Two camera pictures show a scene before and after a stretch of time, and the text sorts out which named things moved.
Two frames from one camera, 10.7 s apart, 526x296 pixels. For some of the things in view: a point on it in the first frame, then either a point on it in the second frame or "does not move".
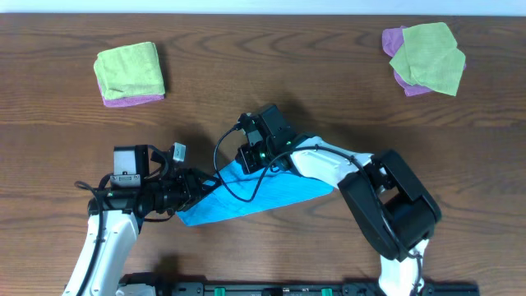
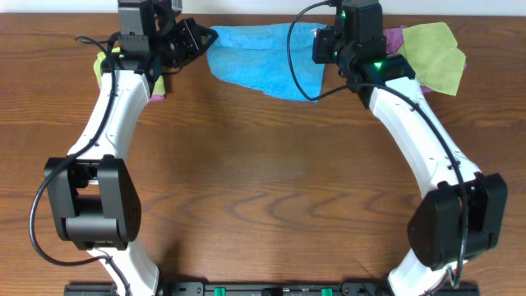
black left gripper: [193, 187] → [196, 43]
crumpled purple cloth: [391, 39] does not move
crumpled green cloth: [431, 57] does not move
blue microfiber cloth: [242, 192] → [257, 56]
